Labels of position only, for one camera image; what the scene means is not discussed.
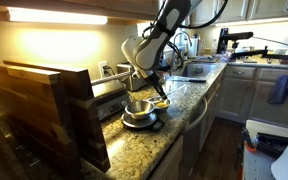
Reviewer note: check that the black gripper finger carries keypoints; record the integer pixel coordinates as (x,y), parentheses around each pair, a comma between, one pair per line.
(159,92)
(163,90)

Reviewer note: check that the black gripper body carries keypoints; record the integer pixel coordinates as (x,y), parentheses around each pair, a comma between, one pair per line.
(150,78)

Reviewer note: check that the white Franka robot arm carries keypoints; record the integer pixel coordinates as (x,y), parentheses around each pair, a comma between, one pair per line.
(150,50)

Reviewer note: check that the shallow steel bowl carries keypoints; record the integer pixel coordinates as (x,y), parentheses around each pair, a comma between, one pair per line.
(151,101)

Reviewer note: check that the deep steel bowl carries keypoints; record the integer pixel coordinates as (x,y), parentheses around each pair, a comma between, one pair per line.
(139,107)

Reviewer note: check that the yellow grainy food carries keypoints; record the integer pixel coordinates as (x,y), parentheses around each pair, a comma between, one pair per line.
(160,105)

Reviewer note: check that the steel toaster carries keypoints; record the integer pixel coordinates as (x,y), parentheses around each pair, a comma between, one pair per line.
(130,83)

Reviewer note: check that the black kitchen scale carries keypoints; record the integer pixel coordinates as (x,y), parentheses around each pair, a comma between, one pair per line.
(140,122)

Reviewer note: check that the steel sink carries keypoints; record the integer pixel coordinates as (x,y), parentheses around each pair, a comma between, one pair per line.
(197,70)

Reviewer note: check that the steel panini press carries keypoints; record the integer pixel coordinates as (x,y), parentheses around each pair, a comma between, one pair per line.
(112,100)

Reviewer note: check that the grey dish mat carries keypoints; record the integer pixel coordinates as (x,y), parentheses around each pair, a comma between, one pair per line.
(205,59)

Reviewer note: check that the white jug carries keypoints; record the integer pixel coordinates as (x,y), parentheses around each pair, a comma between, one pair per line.
(193,46)

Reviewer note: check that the chrome faucet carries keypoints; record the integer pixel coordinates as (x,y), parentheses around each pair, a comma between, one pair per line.
(184,33)

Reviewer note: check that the clear bottle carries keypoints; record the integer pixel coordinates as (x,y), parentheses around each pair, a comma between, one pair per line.
(214,46)

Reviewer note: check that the wooden base cabinet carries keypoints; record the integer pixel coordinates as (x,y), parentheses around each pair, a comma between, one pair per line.
(167,163)

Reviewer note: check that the thick end-grain cutting board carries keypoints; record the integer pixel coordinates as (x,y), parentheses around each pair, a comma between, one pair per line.
(84,110)

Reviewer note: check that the grey lower cabinets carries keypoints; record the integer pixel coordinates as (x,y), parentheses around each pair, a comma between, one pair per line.
(237,96)

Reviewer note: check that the grey cabinets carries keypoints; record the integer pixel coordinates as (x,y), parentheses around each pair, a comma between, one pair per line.
(237,96)
(267,8)

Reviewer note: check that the wooden upper cabinet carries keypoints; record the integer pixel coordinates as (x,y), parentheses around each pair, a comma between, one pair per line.
(84,4)

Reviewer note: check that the warm under-cabinet light bar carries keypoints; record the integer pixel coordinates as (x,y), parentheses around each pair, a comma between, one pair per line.
(57,16)

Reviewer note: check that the thin white light strip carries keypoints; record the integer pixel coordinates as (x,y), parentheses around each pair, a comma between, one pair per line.
(257,20)

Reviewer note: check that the white metal cart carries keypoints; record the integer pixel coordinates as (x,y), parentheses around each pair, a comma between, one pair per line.
(257,166)

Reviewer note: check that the black equipment bundle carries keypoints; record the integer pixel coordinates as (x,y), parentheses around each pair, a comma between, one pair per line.
(274,143)

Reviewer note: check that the light wooden cutting board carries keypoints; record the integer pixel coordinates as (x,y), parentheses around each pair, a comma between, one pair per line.
(27,100)

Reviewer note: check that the grey upper cabinets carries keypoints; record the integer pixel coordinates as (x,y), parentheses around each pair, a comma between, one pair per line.
(267,8)

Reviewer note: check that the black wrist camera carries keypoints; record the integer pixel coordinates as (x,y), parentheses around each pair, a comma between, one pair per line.
(164,65)

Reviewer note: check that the white wall outlet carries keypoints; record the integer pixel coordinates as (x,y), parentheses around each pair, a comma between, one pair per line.
(101,65)

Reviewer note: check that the black camera stand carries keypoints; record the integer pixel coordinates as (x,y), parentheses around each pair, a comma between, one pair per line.
(240,35)

